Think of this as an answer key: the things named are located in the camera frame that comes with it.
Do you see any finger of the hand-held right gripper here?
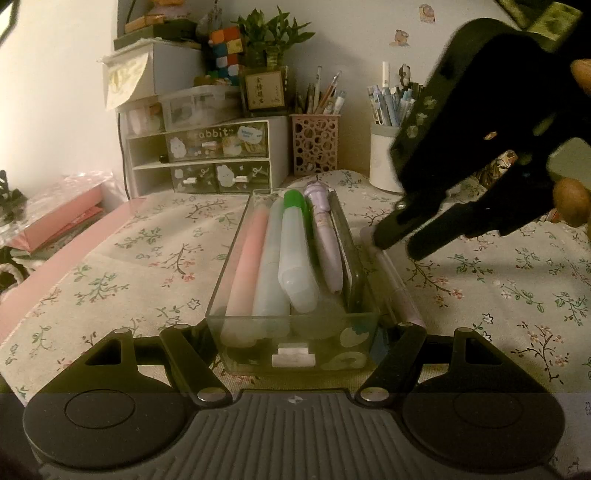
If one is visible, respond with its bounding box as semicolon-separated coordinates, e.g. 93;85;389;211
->
406;207;509;261
372;203;446;250

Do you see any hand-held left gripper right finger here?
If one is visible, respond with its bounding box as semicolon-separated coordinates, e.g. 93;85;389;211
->
353;318;514;410

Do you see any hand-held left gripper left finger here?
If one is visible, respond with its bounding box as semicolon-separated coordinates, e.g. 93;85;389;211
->
74;315;234;410

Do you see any slim lilac white pen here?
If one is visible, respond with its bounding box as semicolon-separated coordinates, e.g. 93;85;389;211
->
362;226;426;328

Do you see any purple character pen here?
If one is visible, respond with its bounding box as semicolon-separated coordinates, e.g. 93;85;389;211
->
303;181;345;294

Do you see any clear plastic drawer tray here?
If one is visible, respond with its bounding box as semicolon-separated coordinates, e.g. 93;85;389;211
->
204;188;382;376

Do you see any green cap highlighter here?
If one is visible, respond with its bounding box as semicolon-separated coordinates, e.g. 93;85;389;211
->
278;189;320;315

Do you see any pink highlighter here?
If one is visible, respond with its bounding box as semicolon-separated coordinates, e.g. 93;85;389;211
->
221;205;269;344

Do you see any pale blue highlighter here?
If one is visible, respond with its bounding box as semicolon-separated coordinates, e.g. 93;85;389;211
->
252;198;291;340

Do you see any person's right hand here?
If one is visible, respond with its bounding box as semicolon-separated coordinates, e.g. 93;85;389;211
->
553;59;591;228

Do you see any patterned pencil pouch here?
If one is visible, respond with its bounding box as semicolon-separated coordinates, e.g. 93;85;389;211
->
475;150;518;185

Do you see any white round pen holder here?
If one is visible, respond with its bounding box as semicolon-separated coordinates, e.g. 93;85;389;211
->
369;122;408;192

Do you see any bunch of blue white pens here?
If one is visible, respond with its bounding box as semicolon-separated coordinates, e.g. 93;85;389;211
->
367;62;426;127

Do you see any floral tablecloth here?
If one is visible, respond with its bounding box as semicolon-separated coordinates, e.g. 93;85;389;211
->
0;168;591;480

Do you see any pink lattice pen holder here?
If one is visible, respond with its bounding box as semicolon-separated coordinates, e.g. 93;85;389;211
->
290;113;342;176

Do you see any white desktop drawer organizer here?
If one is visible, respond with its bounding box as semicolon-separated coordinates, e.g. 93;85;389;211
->
124;115;289;197

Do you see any bunch of pencils and brushes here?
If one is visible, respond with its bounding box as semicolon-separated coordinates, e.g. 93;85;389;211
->
295;65;347;116

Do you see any small clear printed drawer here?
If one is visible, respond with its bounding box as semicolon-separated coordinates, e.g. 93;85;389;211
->
170;162;218;193
216;161;271;193

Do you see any pink book stack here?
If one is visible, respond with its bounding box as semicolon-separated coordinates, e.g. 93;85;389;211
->
9;185;105;252

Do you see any glass vase with label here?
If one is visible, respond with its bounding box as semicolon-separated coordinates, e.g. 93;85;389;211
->
239;65;291;116

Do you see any wide clear printed drawer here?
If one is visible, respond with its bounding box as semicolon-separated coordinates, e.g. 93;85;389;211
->
166;121;269;162

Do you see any green bamboo plant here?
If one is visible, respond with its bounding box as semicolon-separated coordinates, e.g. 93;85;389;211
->
233;7;317;68

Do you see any dark metal stand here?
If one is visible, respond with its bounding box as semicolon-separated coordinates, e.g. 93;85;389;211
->
0;171;28;227

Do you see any clear mini drawer unit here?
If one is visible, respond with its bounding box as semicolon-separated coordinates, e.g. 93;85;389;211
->
159;85;241;132

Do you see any colourful puzzle cube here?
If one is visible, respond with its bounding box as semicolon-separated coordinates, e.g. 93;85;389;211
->
208;25;245;79

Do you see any white storage box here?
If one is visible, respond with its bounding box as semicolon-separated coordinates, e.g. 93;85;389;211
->
102;39;206;100

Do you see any cream paper sheet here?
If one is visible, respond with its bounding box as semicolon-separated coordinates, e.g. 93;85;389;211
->
104;53;151;112

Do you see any dark green box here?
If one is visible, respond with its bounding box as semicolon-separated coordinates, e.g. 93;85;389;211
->
113;18;199;51

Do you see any black cable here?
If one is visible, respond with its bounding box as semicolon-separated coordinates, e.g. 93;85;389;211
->
117;111;134;199

